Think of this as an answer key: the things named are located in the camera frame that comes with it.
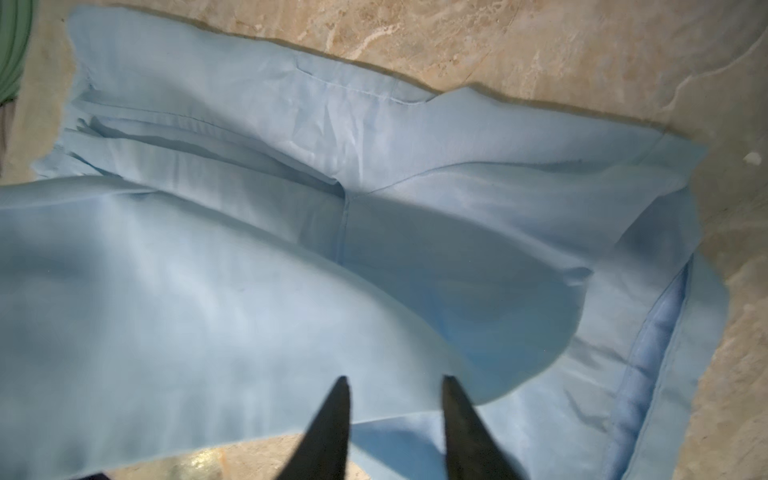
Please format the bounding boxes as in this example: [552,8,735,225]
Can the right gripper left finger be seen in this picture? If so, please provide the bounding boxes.
[277,376,351,480]

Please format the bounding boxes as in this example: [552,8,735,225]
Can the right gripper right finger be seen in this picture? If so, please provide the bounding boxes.
[442,376,522,480]

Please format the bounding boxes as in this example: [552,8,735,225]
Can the light blue long sleeve shirt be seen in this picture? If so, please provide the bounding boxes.
[1,5,728,479]

